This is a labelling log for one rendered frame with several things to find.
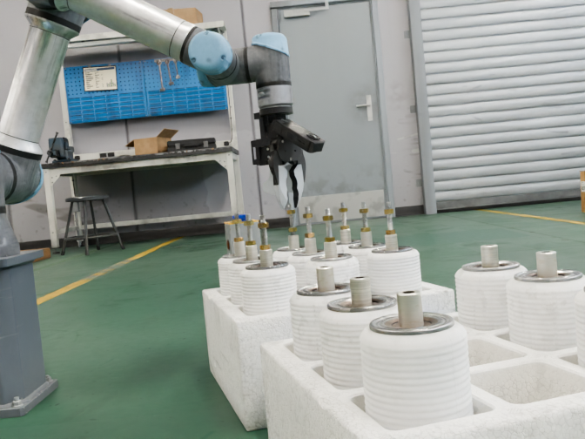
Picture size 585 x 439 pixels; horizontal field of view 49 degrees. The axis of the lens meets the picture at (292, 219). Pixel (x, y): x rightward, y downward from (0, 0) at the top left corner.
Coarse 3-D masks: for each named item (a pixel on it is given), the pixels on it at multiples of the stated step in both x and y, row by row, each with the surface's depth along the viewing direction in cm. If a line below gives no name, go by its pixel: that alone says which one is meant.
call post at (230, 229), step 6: (258, 222) 148; (228, 228) 148; (234, 228) 147; (240, 228) 147; (246, 228) 148; (252, 228) 148; (258, 228) 148; (228, 234) 149; (234, 234) 147; (240, 234) 147; (246, 234) 148; (252, 234) 148; (258, 234) 148; (228, 240) 149; (246, 240) 148; (258, 240) 148; (258, 246) 148; (228, 252) 151; (258, 252) 148
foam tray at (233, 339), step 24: (216, 288) 139; (432, 288) 115; (216, 312) 121; (240, 312) 109; (288, 312) 105; (432, 312) 111; (216, 336) 125; (240, 336) 102; (264, 336) 103; (288, 336) 104; (216, 360) 128; (240, 360) 102; (240, 384) 103; (240, 408) 106; (264, 408) 103
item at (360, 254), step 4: (348, 248) 128; (368, 248) 125; (372, 248) 125; (344, 252) 128; (348, 252) 126; (352, 252) 125; (356, 252) 125; (360, 252) 124; (364, 252) 124; (368, 252) 124; (356, 256) 125; (360, 256) 124; (364, 256) 124; (360, 260) 124; (364, 260) 124; (360, 264) 124; (364, 264) 124; (360, 268) 124; (364, 268) 124; (360, 272) 124; (364, 272) 124
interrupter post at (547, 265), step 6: (540, 252) 76; (546, 252) 76; (552, 252) 75; (540, 258) 75; (546, 258) 74; (552, 258) 74; (540, 264) 75; (546, 264) 75; (552, 264) 74; (540, 270) 75; (546, 270) 75; (552, 270) 74; (540, 276) 75; (546, 276) 75; (552, 276) 75
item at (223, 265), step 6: (222, 258) 132; (240, 258) 129; (222, 264) 130; (228, 264) 129; (222, 270) 131; (222, 276) 131; (228, 276) 130; (222, 282) 131; (228, 282) 130; (222, 288) 131; (228, 288) 130; (222, 294) 132; (228, 294) 130
